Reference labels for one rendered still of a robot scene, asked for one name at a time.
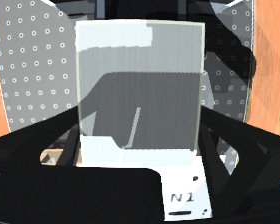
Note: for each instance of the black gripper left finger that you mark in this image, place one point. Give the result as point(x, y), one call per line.
point(28, 143)

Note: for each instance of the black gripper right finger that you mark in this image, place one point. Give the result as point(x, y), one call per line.
point(258, 167)

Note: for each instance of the grey perforated base plate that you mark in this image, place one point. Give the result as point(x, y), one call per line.
point(38, 63)

